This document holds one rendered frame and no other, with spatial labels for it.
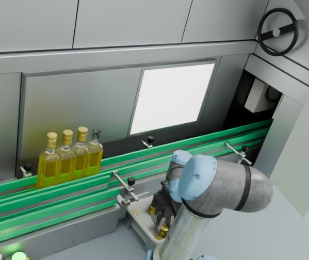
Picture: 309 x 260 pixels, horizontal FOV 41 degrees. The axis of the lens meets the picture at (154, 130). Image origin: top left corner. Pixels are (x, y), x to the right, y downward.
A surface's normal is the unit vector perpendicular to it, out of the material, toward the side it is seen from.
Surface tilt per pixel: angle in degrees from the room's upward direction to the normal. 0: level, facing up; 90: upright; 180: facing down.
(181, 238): 96
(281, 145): 90
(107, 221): 90
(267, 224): 0
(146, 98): 90
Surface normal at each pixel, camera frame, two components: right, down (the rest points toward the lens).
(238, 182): 0.18, -0.25
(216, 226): 0.22, -0.83
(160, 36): 0.58, 0.54
